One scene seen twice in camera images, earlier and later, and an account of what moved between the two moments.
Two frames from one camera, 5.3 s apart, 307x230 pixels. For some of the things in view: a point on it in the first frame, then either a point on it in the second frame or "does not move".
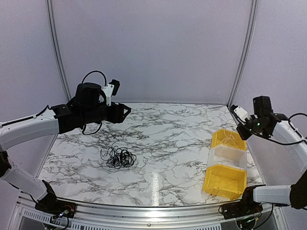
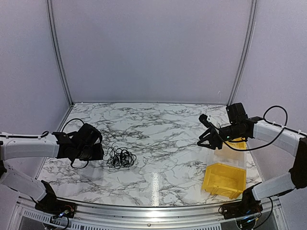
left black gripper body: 115,117 → 87,155
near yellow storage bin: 225,181 does not move
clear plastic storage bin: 227,155 does not move
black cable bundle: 119,157 does not move
